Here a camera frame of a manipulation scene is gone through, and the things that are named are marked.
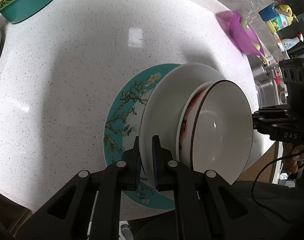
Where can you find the large white bowl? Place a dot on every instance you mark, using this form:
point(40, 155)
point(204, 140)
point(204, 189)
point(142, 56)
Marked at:
point(164, 107)

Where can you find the purple plastic basket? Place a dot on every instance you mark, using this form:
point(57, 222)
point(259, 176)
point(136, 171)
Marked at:
point(240, 32)

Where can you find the yellow detergent bottle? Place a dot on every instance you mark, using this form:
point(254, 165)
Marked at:
point(282, 18)

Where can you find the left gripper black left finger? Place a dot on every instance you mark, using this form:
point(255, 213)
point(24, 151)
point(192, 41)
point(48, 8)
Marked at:
point(88, 206)

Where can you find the white spray bottle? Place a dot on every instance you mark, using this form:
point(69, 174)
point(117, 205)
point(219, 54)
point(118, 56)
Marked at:
point(288, 43)

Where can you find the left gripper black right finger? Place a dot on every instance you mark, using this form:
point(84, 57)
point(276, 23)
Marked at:
point(205, 207)

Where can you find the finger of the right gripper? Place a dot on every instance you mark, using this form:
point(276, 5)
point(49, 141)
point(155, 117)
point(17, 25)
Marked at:
point(267, 118)

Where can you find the stainless steel sink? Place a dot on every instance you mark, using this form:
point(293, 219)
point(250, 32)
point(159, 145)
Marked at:
point(269, 83)

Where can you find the person's right hand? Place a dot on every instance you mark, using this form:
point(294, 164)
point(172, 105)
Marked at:
point(290, 165)

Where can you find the teal floral plate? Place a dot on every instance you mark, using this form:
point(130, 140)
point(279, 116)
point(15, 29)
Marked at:
point(122, 126)

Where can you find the green vegetable stalk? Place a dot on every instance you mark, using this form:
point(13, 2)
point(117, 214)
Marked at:
point(249, 42)

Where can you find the white bowl with red flowers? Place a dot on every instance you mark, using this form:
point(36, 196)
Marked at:
point(223, 133)

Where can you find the small white bowl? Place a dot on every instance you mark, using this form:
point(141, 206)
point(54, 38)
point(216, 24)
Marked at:
point(187, 121)

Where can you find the teal basket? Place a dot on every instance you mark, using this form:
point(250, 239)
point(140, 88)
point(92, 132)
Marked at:
point(19, 10)

